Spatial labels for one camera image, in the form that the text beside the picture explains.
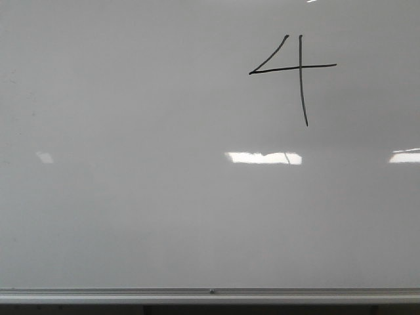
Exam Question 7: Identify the white whiteboard with aluminium frame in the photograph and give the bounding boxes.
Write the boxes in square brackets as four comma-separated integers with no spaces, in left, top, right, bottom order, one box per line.
[1,1,419,305]

